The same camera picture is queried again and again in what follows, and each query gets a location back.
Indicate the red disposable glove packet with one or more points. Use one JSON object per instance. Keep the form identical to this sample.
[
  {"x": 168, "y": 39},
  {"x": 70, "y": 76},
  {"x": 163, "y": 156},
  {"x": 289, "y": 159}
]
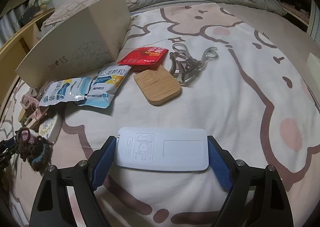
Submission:
[{"x": 143, "y": 56}]

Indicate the cream shoe box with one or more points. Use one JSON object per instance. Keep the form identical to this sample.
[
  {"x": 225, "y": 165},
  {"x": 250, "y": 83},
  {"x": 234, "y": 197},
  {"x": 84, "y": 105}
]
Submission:
[{"x": 86, "y": 41}]

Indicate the white round-label tin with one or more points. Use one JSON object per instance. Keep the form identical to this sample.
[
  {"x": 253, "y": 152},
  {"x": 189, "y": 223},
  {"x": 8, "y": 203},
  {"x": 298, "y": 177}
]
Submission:
[{"x": 50, "y": 128}]

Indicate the cartoon bear blanket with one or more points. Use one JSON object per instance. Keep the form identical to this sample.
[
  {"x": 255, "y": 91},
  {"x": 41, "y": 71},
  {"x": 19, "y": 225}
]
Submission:
[{"x": 258, "y": 100}]

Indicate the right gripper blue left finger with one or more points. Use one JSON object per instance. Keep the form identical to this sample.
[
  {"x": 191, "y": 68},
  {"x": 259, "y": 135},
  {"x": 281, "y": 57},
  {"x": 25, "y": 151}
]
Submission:
[{"x": 52, "y": 206}]

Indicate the blue white granule sachet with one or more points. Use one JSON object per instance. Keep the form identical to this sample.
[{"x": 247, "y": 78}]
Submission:
[{"x": 104, "y": 87}]

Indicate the brown blue crochet pouch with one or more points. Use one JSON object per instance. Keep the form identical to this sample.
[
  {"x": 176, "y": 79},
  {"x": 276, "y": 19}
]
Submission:
[{"x": 33, "y": 148}]

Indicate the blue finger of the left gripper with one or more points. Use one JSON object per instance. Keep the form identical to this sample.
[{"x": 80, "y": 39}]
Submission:
[
  {"x": 7, "y": 145},
  {"x": 5, "y": 158}
]

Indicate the wooden bedside shelf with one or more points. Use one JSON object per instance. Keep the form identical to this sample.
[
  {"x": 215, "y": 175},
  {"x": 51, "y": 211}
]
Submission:
[{"x": 14, "y": 51}]

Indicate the grey curtain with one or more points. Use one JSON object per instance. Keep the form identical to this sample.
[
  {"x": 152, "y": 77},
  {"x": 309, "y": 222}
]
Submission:
[{"x": 11, "y": 23}]

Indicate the metal eyelash curler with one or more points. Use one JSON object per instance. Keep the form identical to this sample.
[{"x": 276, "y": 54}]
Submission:
[{"x": 184, "y": 67}]

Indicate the blue white torn sachet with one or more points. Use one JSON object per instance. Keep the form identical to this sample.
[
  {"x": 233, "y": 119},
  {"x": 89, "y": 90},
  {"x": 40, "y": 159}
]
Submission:
[{"x": 68, "y": 90}]

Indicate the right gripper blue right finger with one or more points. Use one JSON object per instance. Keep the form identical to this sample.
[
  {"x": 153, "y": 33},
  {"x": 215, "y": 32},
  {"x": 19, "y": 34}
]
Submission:
[{"x": 256, "y": 196}]

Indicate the black bag on shelf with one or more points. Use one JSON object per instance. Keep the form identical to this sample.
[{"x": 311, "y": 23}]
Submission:
[{"x": 29, "y": 13}]

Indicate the square bamboo coaster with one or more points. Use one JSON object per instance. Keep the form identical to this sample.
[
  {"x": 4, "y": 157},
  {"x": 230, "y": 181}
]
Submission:
[{"x": 157, "y": 85}]

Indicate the white plastic case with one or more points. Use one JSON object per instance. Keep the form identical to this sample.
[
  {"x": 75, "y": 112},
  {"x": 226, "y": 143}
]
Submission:
[{"x": 162, "y": 149}]

